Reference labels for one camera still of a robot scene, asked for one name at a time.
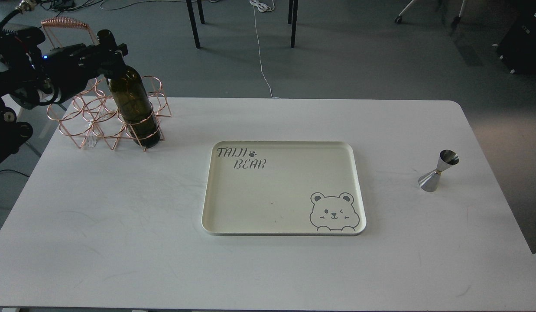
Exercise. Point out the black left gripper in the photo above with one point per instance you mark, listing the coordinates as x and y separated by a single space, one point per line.
64 72

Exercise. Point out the dark green wine bottle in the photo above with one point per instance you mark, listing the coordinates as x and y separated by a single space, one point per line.
132 101

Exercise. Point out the steel double jigger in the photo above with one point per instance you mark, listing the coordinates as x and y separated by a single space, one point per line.
430 181

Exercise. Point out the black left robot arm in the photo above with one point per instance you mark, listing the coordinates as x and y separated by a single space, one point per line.
32 78

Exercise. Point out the cream bear serving tray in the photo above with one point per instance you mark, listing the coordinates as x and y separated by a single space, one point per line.
283 188

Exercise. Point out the white office chair base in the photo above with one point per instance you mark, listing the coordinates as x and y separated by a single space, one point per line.
451 12

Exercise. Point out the black cabinet on floor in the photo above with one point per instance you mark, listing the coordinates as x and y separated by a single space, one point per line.
518 48

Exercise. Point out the copper wire bottle rack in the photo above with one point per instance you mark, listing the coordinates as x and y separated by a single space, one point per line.
93 115

